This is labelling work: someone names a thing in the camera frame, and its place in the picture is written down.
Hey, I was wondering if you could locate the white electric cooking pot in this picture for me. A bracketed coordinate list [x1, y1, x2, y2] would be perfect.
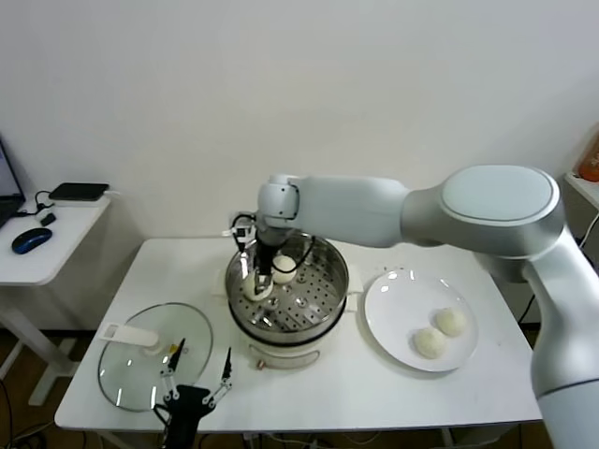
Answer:
[210, 266, 365, 373]

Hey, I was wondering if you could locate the white steamed baozi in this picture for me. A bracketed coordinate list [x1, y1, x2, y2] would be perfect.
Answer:
[270, 254, 299, 285]
[412, 326, 446, 360]
[241, 273, 274, 302]
[434, 307, 468, 337]

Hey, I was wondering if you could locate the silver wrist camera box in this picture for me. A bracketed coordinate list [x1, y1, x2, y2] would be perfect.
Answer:
[228, 212, 256, 249]

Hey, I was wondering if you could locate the white flat box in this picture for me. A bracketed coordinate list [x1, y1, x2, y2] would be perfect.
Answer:
[49, 196, 113, 210]

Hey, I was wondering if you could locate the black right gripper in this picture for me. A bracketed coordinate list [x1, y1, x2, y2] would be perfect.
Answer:
[238, 239, 285, 296]

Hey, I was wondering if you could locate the black desk cable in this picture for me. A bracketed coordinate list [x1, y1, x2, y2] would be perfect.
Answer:
[13, 189, 60, 221]

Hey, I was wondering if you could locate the white side desk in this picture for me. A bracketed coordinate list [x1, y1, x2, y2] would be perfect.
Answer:
[0, 189, 116, 408]

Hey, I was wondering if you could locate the white hanging cable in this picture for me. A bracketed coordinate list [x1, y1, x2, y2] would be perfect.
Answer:
[577, 214, 594, 249]

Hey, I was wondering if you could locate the black power adapter cable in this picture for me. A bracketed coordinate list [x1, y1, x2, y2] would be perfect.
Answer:
[519, 280, 539, 325]

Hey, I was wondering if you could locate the white desk with bag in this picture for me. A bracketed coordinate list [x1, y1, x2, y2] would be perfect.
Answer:
[559, 171, 599, 263]

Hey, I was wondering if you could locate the black laptop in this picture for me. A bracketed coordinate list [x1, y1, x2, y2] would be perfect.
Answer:
[0, 135, 27, 230]

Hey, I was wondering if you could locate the black flat box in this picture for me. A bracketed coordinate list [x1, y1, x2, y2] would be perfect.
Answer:
[49, 182, 110, 202]

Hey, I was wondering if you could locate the stainless steel steamer basket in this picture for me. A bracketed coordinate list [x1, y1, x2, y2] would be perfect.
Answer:
[224, 229, 350, 345]

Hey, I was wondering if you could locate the glass lid with white handle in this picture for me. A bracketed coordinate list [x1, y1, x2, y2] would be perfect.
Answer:
[96, 302, 215, 414]

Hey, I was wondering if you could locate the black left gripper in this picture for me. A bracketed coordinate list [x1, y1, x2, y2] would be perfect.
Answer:
[158, 338, 235, 449]

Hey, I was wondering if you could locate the white round plate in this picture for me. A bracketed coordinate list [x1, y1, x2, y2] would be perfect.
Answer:
[363, 269, 480, 373]

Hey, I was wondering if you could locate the blue black computer mouse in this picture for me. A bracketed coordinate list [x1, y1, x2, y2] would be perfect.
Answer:
[11, 227, 52, 256]

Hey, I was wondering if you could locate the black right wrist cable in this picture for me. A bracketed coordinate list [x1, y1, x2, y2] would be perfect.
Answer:
[292, 233, 317, 272]

